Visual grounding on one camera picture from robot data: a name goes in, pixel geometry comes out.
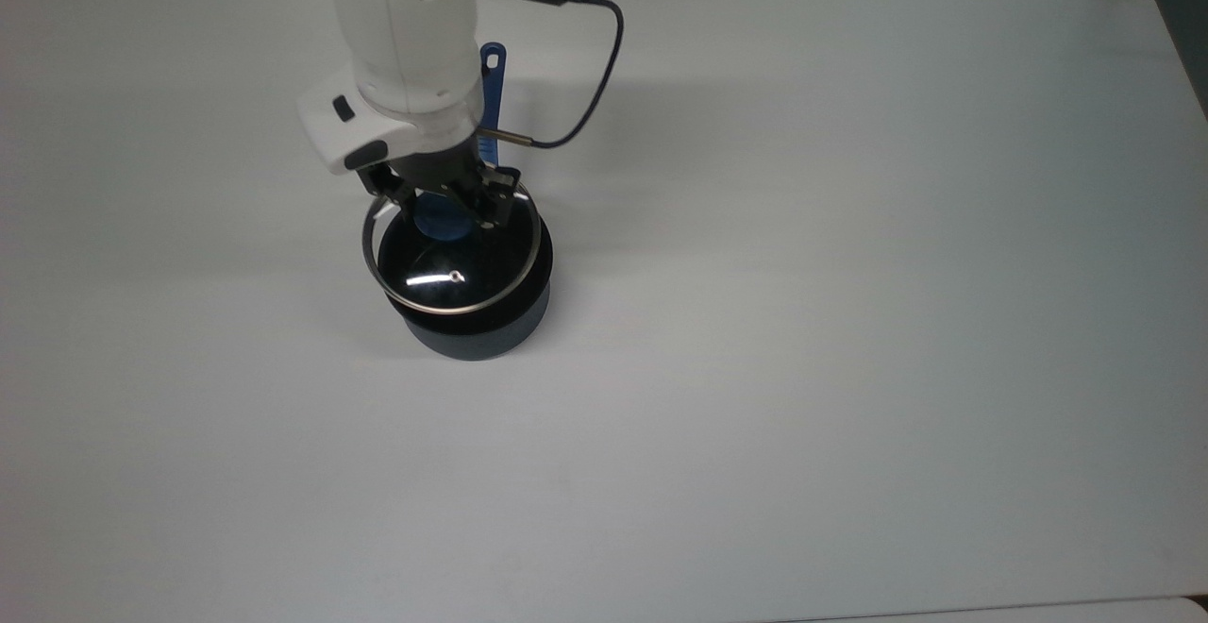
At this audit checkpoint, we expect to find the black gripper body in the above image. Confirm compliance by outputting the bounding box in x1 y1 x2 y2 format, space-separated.
382 137 496 201

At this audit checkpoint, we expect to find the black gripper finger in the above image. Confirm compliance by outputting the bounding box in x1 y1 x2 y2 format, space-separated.
470 164 523 229
361 162 418 220

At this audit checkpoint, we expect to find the glass lid with blue knob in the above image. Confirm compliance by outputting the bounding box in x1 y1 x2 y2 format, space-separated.
362 177 545 315

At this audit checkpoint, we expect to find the dark blue saucepan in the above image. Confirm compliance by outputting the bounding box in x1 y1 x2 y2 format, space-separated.
377 42 555 362

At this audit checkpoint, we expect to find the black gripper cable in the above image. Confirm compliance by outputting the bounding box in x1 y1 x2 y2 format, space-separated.
477 0 627 151

